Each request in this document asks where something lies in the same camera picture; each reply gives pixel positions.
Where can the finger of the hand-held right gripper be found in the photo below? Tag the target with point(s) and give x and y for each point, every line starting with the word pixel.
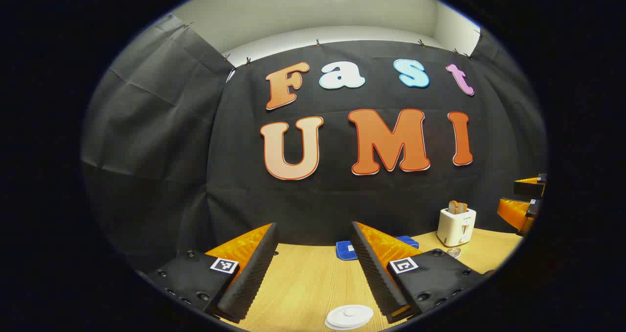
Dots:
pixel 530 186
pixel 513 213

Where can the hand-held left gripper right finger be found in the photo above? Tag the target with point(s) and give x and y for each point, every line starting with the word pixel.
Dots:
pixel 374 273

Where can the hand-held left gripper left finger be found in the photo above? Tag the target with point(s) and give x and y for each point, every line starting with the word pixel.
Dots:
pixel 254 278

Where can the white teacup lid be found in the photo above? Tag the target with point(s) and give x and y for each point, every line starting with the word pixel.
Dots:
pixel 350 313

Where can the blue towel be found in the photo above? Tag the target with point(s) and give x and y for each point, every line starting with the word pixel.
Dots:
pixel 345 251

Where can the toasted bread slice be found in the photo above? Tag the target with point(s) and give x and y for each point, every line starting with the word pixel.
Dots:
pixel 453 207
pixel 463 208

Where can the white toaster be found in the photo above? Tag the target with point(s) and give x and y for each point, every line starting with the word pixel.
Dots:
pixel 455 229

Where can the black backdrop cloth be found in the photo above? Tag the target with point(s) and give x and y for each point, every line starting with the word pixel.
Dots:
pixel 234 185

